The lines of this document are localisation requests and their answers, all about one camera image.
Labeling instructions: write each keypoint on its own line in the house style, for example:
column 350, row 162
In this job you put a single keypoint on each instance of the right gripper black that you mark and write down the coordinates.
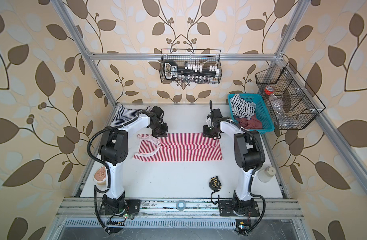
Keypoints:
column 206, row 133

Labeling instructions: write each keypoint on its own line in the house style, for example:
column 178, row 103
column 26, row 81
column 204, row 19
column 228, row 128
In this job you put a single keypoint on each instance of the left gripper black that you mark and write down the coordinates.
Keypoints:
column 163, row 131

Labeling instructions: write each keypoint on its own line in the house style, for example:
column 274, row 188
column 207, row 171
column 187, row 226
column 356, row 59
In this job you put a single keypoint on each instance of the red white striped tank top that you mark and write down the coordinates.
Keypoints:
column 178, row 147

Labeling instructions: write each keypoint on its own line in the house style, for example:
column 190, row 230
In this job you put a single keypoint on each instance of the blue white striped tank top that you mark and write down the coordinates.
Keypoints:
column 124, row 115

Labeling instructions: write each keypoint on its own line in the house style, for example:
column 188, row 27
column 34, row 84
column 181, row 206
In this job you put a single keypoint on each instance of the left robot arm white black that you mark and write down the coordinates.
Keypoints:
column 110, row 146

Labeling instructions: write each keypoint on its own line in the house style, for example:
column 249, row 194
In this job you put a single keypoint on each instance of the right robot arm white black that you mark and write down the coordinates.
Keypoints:
column 249, row 156

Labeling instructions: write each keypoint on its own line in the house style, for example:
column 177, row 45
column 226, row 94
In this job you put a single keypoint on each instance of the black white striped tank top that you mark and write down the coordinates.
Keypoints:
column 241, row 108

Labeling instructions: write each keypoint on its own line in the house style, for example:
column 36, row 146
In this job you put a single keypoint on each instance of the maroon tank top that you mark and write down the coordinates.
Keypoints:
column 249, row 123

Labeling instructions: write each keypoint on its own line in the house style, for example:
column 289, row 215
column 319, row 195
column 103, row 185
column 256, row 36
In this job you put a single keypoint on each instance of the teal plastic basket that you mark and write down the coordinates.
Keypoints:
column 261, row 112

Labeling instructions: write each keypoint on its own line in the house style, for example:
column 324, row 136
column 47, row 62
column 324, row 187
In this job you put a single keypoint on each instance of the black white tool rack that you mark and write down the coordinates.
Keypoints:
column 172, row 71

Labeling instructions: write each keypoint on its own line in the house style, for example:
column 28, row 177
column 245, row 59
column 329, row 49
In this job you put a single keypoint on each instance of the red cap plastic bottle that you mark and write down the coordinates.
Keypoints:
column 275, row 101

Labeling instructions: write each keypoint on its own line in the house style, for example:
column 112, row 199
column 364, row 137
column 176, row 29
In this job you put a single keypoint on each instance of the black wire basket back wall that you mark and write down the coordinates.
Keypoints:
column 209, row 57

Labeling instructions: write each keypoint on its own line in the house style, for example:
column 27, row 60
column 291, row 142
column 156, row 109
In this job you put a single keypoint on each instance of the black wire basket wall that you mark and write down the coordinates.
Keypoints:
column 209, row 57
column 301, row 102

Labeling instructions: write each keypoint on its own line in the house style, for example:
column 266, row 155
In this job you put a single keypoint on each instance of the small tape roll on rail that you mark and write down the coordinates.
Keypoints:
column 180, row 205

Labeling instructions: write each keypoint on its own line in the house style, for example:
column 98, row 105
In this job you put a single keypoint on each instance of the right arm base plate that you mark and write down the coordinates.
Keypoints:
column 239, row 209

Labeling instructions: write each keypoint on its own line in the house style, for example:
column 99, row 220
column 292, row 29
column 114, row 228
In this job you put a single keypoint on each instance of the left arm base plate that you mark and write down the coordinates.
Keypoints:
column 119, row 207

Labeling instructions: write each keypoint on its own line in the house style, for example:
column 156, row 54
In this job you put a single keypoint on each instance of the black wire basket right wall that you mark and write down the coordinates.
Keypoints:
column 301, row 102

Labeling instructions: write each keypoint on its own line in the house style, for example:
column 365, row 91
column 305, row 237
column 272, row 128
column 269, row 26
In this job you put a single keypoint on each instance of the aluminium front rail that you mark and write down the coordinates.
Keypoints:
column 276, row 209

